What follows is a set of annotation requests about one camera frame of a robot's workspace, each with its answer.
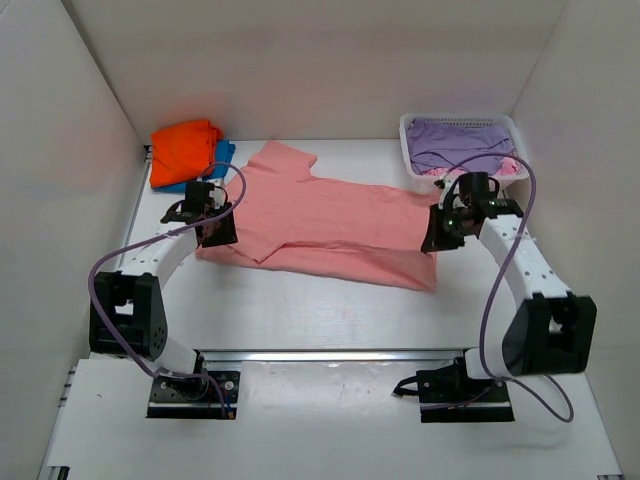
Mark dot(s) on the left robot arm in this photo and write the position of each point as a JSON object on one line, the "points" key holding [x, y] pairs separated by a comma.
{"points": [[127, 316]]}

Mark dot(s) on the purple t-shirt in basket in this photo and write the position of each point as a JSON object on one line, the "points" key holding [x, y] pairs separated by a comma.
{"points": [[428, 138]]}

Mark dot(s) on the front aluminium rail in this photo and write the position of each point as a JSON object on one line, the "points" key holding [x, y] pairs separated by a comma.
{"points": [[332, 355]]}

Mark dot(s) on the aluminium rail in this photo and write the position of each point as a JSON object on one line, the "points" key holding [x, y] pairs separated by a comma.
{"points": [[332, 355], [124, 194]]}

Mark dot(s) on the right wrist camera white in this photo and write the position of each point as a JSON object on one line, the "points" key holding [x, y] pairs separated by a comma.
{"points": [[446, 184]]}

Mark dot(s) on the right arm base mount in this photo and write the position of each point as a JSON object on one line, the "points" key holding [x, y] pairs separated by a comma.
{"points": [[449, 395]]}

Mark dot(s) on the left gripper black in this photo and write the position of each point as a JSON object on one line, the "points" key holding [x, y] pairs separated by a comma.
{"points": [[228, 235]]}

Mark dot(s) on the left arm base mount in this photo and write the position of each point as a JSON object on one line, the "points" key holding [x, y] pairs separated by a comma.
{"points": [[197, 399]]}

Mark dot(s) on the salmon pink t-shirt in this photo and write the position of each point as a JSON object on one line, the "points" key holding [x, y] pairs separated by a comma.
{"points": [[290, 220]]}

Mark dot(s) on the pink t-shirt in basket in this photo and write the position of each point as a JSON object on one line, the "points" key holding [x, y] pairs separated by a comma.
{"points": [[492, 165]]}

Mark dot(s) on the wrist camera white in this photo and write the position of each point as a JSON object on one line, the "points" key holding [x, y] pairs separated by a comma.
{"points": [[446, 184], [219, 197]]}

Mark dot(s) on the white plastic basket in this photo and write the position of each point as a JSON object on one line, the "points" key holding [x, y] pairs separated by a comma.
{"points": [[424, 184]]}

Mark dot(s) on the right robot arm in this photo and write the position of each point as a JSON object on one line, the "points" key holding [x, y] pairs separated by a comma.
{"points": [[552, 329]]}

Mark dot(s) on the left aluminium rail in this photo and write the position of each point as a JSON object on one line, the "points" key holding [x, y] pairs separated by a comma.
{"points": [[124, 194]]}

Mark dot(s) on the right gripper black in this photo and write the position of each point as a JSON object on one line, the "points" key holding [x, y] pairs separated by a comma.
{"points": [[435, 240]]}

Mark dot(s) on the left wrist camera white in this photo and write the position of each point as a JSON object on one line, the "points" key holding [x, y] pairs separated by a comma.
{"points": [[219, 197]]}

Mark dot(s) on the folded blue t-shirt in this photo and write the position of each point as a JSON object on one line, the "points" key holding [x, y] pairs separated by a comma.
{"points": [[224, 153]]}

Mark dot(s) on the folded orange t-shirt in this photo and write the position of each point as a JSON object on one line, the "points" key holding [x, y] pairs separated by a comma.
{"points": [[182, 152]]}

